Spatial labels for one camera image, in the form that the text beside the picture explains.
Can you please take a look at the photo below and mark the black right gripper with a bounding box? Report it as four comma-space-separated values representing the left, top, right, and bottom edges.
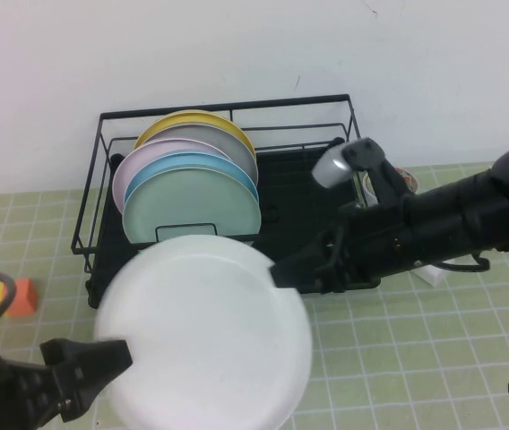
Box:
270, 200, 413, 296

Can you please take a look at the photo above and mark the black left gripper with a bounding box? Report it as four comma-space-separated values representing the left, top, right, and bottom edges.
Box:
0, 339, 134, 430

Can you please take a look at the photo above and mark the white plate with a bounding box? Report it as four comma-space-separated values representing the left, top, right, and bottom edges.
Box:
94, 235, 314, 430

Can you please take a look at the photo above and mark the green plate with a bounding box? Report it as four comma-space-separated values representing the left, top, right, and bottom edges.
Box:
122, 168, 263, 245

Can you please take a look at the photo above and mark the blue plate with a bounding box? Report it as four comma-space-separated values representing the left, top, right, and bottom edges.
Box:
124, 151, 260, 202

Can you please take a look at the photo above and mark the grey plate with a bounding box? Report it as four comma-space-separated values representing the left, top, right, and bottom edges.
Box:
155, 124, 259, 185

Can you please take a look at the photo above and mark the yellow plate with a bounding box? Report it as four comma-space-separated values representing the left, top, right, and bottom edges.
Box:
134, 108, 257, 163

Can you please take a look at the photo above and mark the pink plate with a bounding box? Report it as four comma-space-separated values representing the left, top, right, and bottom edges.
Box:
111, 137, 233, 215

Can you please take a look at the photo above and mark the orange wooden block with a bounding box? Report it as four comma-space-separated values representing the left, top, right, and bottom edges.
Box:
3, 277, 39, 318

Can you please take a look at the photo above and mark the white tape roll red print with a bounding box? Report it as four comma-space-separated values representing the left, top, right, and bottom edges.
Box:
362, 168, 418, 208

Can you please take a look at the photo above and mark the green checkered tablecloth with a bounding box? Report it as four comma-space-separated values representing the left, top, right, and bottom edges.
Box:
0, 159, 509, 430

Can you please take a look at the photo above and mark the black wire dish rack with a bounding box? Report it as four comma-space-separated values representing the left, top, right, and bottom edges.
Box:
71, 93, 384, 310

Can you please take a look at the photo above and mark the right wrist camera silver lens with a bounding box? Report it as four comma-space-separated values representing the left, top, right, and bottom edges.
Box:
311, 137, 417, 210

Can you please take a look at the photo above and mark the white USB wall charger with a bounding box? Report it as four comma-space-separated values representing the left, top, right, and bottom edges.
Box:
410, 262, 447, 288

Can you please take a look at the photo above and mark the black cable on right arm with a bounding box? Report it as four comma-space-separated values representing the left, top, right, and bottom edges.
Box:
433, 254, 491, 273

